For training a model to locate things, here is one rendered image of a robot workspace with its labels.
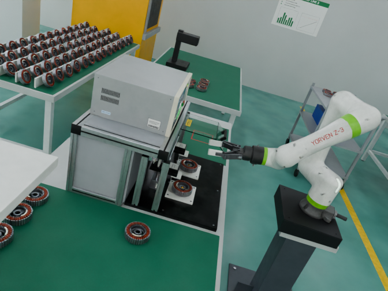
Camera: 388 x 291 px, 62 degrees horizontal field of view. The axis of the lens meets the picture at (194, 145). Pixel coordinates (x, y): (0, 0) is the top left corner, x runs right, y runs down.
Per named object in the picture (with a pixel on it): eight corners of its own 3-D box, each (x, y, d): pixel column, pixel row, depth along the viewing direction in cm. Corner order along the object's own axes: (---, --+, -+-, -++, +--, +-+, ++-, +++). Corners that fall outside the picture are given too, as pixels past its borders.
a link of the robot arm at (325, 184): (315, 190, 191) (331, 165, 182) (332, 209, 179) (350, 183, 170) (298, 190, 185) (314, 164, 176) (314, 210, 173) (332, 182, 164)
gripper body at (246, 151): (249, 164, 162) (231, 160, 162) (248, 157, 170) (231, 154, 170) (253, 150, 159) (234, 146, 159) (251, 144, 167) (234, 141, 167)
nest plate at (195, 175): (200, 167, 204) (201, 165, 204) (197, 179, 191) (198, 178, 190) (177, 160, 204) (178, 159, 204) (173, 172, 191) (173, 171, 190)
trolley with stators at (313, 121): (323, 154, 474) (357, 90, 427) (342, 194, 384) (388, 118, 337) (284, 142, 474) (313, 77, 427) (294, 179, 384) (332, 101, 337)
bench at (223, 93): (226, 113, 515) (241, 67, 480) (219, 174, 351) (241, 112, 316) (160, 93, 515) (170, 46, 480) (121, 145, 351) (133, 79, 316)
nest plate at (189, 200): (196, 189, 183) (196, 187, 182) (191, 205, 169) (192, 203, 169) (170, 181, 183) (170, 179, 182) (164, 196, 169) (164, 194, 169)
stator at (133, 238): (127, 224, 148) (129, 217, 147) (151, 230, 149) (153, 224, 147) (120, 242, 139) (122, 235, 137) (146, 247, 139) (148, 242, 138)
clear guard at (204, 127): (224, 133, 200) (227, 125, 197) (222, 151, 179) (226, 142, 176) (174, 118, 200) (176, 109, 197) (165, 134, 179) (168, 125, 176)
